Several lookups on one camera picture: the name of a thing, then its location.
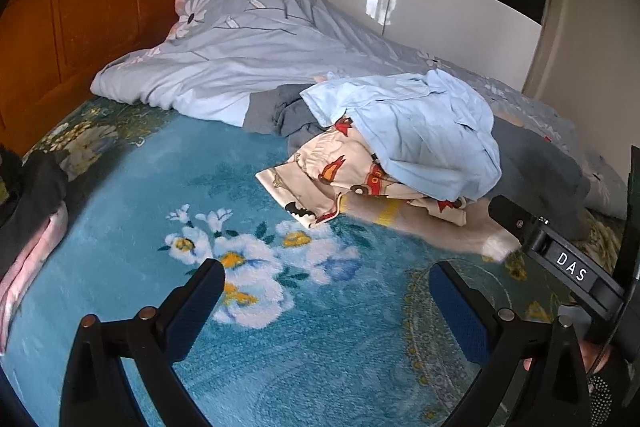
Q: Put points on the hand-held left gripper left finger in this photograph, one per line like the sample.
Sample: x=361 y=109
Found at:
x=192 y=312

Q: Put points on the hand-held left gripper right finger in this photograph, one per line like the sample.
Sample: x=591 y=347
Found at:
x=457 y=312

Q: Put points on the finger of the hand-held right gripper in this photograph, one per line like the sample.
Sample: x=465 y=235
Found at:
x=560 y=257

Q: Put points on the light blue t-shirt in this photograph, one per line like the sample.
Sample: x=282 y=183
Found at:
x=425 y=132

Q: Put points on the beige knit garment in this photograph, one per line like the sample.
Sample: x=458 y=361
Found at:
x=450 y=232

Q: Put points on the blue-grey cloth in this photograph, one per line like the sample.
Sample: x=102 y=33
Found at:
x=540 y=162

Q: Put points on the pink folded garment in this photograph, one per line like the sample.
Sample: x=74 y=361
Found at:
x=25 y=267

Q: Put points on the cream car print pajamas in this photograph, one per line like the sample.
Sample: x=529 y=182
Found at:
x=320 y=172

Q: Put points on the beige door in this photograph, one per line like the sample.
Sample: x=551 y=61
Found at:
x=575 y=57

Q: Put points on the black folded garment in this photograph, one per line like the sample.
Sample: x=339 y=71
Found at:
x=30 y=192

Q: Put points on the dark grey garment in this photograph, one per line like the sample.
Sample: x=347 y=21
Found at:
x=295 y=112

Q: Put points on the grey-blue floral duvet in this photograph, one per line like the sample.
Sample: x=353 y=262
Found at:
x=260 y=42

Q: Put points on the orange wooden headboard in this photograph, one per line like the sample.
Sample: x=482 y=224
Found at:
x=100 y=7

